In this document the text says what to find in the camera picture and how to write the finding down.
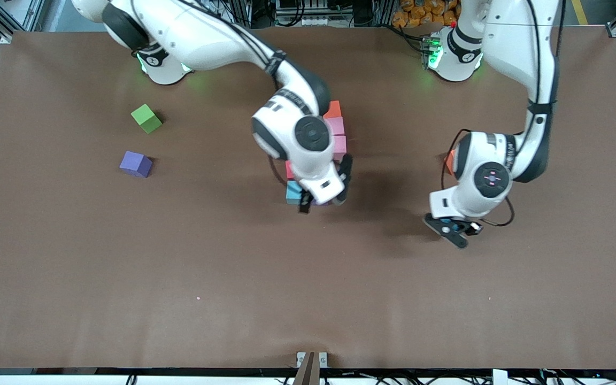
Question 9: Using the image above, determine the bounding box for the white rack device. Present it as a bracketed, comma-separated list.
[275, 0, 331, 27]

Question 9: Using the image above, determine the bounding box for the orange snack bag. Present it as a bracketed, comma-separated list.
[392, 0, 461, 28]

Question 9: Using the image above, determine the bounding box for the green foam block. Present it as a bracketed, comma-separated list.
[130, 104, 163, 134]

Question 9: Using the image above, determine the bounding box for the silver metal bracket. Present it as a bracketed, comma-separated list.
[296, 351, 328, 368]

